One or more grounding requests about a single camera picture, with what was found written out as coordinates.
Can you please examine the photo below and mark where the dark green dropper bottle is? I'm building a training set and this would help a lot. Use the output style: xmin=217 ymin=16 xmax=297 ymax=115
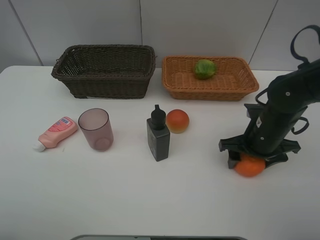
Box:
xmin=146 ymin=104 xmax=171 ymax=162

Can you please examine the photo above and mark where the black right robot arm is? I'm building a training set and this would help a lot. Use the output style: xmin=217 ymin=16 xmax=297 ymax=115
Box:
xmin=219 ymin=60 xmax=320 ymax=169

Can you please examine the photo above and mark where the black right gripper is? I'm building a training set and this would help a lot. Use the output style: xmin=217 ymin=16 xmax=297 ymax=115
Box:
xmin=218 ymin=134 xmax=300 ymax=169

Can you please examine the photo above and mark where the translucent pink plastic cup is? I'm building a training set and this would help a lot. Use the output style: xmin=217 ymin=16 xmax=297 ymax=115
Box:
xmin=78 ymin=108 xmax=114 ymax=152

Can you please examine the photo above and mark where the red yellow peach fruit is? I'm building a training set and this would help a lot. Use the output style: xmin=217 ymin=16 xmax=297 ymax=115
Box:
xmin=166 ymin=109 xmax=190 ymax=134

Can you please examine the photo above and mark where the orange tangerine fruit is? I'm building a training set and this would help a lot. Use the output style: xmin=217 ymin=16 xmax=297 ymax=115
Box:
xmin=234 ymin=153 xmax=266 ymax=178

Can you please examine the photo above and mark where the orange wicker basket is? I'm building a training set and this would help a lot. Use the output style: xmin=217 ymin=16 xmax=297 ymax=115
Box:
xmin=161 ymin=55 xmax=260 ymax=102

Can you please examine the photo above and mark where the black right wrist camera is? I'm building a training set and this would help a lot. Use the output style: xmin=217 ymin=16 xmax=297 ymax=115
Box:
xmin=244 ymin=103 xmax=264 ymax=121

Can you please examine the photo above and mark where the dark brown wicker basket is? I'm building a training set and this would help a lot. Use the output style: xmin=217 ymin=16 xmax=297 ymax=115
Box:
xmin=51 ymin=44 xmax=156 ymax=99

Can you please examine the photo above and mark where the green lime fruit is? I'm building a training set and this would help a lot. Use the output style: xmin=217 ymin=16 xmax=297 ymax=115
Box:
xmin=194 ymin=59 xmax=217 ymax=80

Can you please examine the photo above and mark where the pink lotion bottle white cap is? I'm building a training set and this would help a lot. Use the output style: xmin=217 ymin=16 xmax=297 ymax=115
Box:
xmin=32 ymin=116 xmax=78 ymax=152

